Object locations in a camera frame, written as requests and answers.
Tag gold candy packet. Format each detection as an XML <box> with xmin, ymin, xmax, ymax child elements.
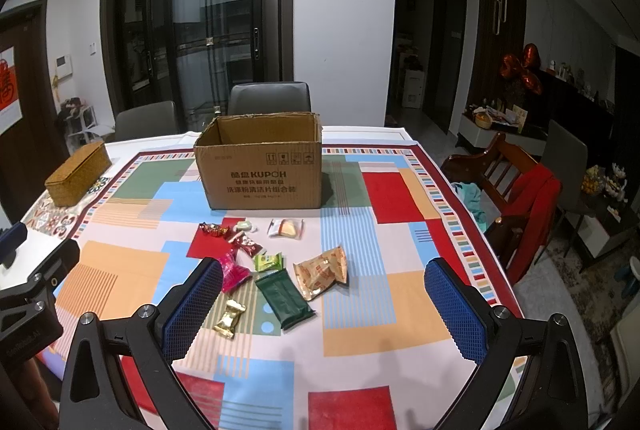
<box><xmin>213</xmin><ymin>299</ymin><xmax>246</xmax><ymax>340</ymax></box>

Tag pink snack packet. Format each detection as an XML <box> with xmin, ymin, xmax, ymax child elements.
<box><xmin>217</xmin><ymin>250</ymin><xmax>252</xmax><ymax>294</ymax></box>

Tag dark red candy packet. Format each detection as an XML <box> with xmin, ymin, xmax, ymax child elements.
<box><xmin>229</xmin><ymin>231</ymin><xmax>265</xmax><ymax>259</ymax></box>

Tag pale green candy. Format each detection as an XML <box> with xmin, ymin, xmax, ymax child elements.
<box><xmin>229</xmin><ymin>220</ymin><xmax>257</xmax><ymax>241</ymax></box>

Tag dark green snack packet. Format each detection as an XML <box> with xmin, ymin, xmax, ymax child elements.
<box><xmin>256</xmin><ymin>269</ymin><xmax>314</xmax><ymax>330</ymax></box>

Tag light green candy packet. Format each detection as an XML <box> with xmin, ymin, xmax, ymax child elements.
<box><xmin>254</xmin><ymin>252</ymin><xmax>284</xmax><ymax>273</ymax></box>

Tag tan biscuit packet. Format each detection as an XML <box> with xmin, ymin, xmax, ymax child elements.
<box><xmin>293</xmin><ymin>246</ymin><xmax>348</xmax><ymax>301</ymax></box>

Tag red gold candy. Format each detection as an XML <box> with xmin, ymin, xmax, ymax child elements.
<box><xmin>198</xmin><ymin>223</ymin><xmax>231</xmax><ymax>239</ymax></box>

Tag person's left hand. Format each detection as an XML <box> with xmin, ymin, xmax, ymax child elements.
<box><xmin>14</xmin><ymin>358</ymin><xmax>60</xmax><ymax>430</ymax></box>

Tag woven wicker box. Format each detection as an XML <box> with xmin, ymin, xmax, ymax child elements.
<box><xmin>44</xmin><ymin>141</ymin><xmax>112</xmax><ymax>208</ymax></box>

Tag red fu door poster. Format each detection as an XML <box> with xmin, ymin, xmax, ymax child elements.
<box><xmin>0</xmin><ymin>46</ymin><xmax>23</xmax><ymax>134</ymax></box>

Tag white shoe rack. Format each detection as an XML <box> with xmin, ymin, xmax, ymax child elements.
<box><xmin>62</xmin><ymin>100</ymin><xmax>99</xmax><ymax>151</ymax></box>

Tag grey chair left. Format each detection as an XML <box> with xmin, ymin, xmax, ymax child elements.
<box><xmin>115</xmin><ymin>100</ymin><xmax>180</xmax><ymax>142</ymax></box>

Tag grey chair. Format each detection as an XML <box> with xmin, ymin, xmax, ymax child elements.
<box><xmin>115</xmin><ymin>100</ymin><xmax>180</xmax><ymax>142</ymax></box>
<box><xmin>227</xmin><ymin>82</ymin><xmax>311</xmax><ymax>116</ymax></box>

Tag red wooden chair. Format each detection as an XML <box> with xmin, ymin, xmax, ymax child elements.
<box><xmin>440</xmin><ymin>133</ymin><xmax>562</xmax><ymax>285</ymax></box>

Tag colourful patterned tablecloth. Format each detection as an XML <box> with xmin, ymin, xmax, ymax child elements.
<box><xmin>24</xmin><ymin>127</ymin><xmax>520</xmax><ymax>429</ymax></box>

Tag teal cloth on chair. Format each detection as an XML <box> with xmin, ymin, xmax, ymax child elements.
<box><xmin>451</xmin><ymin>182</ymin><xmax>488</xmax><ymax>233</ymax></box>

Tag clear packet yellow cake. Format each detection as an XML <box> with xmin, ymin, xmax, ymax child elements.
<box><xmin>267</xmin><ymin>219</ymin><xmax>304</xmax><ymax>239</ymax></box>

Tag brown cardboard box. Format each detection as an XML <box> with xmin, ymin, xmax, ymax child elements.
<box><xmin>194</xmin><ymin>112</ymin><xmax>322</xmax><ymax>210</ymax></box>

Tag white low side table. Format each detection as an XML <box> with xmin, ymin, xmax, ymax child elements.
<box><xmin>458</xmin><ymin>116</ymin><xmax>547</xmax><ymax>157</ymax></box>

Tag grey chair centre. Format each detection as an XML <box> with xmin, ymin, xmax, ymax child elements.
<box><xmin>227</xmin><ymin>82</ymin><xmax>311</xmax><ymax>116</ymax></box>

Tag red foil balloons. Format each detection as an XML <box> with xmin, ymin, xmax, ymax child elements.
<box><xmin>500</xmin><ymin>43</ymin><xmax>541</xmax><ymax>94</ymax></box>

